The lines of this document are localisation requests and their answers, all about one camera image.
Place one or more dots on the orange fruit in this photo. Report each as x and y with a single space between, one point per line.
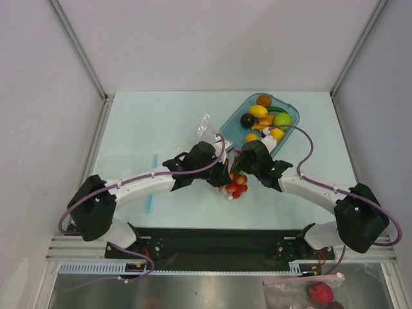
251 137

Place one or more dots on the orange ginger root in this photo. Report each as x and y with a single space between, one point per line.
264 123

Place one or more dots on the teal plastic tray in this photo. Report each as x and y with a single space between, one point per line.
233 130

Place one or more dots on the white cable duct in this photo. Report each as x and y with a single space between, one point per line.
128 269

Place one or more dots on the red strawberry bunch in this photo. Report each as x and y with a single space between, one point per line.
236 188

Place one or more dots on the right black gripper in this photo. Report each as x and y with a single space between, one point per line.
243 164

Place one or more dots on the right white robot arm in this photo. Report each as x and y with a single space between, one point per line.
357 223

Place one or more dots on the red fruit in bag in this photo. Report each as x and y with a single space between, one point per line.
321 293

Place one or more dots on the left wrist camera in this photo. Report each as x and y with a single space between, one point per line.
222 147

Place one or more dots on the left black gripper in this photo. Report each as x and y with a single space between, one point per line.
222 177

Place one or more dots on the green chili pepper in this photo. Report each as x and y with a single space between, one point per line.
276 110

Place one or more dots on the yellow lemon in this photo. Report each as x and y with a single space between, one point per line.
258 111

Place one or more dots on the dark purple fruit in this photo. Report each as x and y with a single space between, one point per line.
247 120

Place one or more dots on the brown kiwi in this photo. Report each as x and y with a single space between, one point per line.
264 100

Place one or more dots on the green apple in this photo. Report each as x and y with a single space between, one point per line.
282 119

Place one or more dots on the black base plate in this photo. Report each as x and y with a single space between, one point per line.
213 246

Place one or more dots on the yellow pear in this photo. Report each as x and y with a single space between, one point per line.
277 134

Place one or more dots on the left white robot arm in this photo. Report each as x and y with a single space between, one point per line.
93 207

